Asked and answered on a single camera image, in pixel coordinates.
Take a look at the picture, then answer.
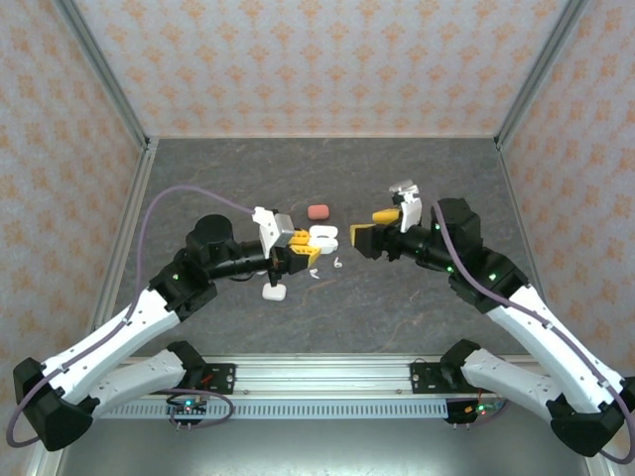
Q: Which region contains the aluminium frame post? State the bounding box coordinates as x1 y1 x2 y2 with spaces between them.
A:
52 0 153 150
494 0 594 150

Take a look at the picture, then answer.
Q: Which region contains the aluminium side rail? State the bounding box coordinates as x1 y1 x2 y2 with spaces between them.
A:
90 138 161 338
495 138 552 308

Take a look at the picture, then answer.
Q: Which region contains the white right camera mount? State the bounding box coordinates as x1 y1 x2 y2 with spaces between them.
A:
394 190 425 234

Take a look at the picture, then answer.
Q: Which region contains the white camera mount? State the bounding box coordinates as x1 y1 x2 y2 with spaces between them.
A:
394 190 425 234
251 206 280 260

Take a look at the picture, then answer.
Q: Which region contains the small circuit board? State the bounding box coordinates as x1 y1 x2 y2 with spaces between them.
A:
458 401 497 420
166 396 209 422

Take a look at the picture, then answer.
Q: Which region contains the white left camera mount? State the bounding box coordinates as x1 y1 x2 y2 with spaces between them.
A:
251 206 280 260

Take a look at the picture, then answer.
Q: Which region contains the white slotted cable duct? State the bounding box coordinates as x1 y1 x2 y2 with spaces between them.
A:
101 399 450 420

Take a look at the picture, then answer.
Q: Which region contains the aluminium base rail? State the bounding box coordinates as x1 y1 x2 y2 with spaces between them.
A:
113 354 502 401

